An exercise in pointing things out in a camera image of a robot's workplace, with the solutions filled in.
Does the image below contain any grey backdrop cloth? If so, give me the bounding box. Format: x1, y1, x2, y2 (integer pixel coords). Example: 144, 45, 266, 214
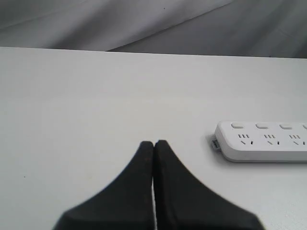
0, 0, 307, 58

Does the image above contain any white five-outlet power strip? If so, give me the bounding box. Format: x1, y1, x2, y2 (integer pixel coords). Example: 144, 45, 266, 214
211, 121, 307, 163

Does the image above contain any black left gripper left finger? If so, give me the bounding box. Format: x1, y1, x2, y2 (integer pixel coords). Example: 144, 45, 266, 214
54, 141, 155, 230

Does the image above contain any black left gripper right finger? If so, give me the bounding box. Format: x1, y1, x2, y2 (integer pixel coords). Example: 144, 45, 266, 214
153, 140, 264, 230

